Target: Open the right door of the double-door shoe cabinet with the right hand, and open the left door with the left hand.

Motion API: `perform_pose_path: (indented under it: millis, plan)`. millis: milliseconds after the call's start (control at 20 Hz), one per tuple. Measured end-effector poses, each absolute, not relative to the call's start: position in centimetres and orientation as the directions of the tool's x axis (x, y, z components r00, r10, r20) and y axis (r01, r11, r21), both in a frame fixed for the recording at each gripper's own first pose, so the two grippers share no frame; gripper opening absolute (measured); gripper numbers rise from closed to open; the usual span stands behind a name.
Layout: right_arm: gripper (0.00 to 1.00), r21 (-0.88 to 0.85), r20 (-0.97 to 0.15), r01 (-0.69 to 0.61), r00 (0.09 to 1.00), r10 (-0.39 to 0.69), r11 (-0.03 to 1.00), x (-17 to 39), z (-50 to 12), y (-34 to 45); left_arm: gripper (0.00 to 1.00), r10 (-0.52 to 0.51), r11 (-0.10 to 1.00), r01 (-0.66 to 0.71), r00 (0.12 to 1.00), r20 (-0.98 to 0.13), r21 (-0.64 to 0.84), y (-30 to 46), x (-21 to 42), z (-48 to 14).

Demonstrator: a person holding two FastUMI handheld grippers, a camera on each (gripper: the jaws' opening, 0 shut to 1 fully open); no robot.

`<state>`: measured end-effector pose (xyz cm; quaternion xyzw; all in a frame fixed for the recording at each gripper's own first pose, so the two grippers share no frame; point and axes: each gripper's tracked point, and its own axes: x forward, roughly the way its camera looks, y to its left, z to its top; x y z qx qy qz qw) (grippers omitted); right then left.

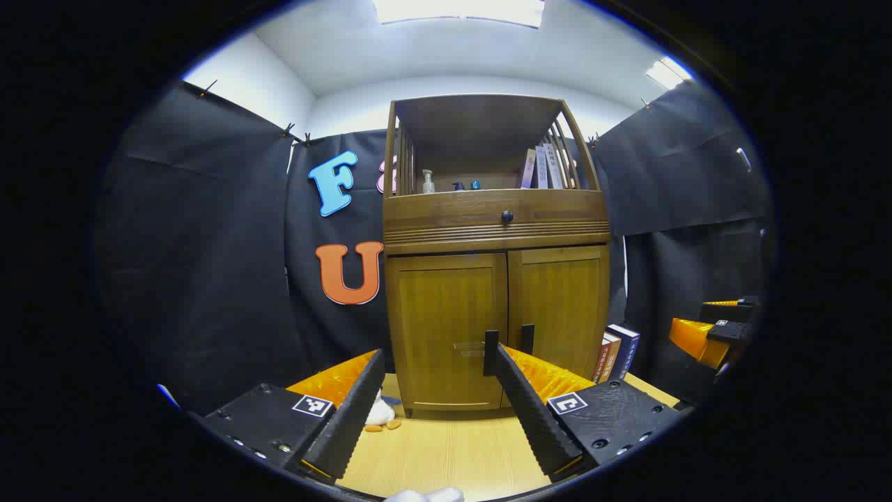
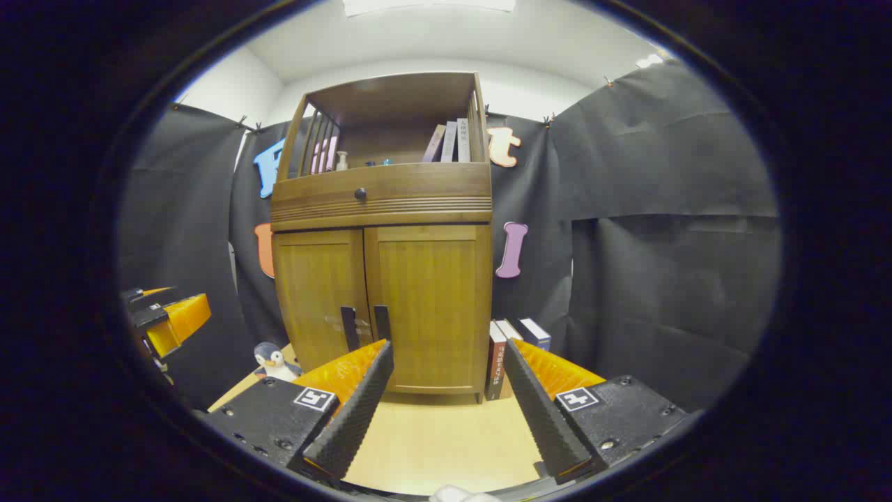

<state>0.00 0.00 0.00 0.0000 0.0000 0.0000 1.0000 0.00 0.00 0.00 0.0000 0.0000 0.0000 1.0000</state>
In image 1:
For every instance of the clear pump bottle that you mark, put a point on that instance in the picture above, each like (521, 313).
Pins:
(428, 183)

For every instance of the wooden double-door shoe cabinet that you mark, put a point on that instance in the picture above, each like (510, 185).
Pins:
(481, 125)

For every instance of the wooden drawer with black knob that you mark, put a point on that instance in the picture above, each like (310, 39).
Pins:
(453, 209)

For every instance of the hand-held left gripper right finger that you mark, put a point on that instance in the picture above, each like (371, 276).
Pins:
(533, 418)

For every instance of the red book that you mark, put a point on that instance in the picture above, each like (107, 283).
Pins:
(605, 359)

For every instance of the white book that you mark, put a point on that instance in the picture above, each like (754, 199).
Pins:
(555, 167)
(541, 169)

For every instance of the ceiling light panel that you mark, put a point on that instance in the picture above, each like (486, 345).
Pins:
(667, 72)
(460, 10)

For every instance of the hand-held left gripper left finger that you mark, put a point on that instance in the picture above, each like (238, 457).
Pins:
(348, 418)

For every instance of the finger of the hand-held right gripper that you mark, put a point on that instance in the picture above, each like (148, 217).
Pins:
(742, 310)
(697, 338)

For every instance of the plush penguin toy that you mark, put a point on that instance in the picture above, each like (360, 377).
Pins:
(380, 413)

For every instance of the pink book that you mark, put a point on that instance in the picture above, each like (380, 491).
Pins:
(527, 171)

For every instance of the black backdrop cloth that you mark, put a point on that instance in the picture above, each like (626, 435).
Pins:
(209, 244)

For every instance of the wooden shoe cabinet door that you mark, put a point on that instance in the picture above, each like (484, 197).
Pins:
(439, 314)
(564, 300)

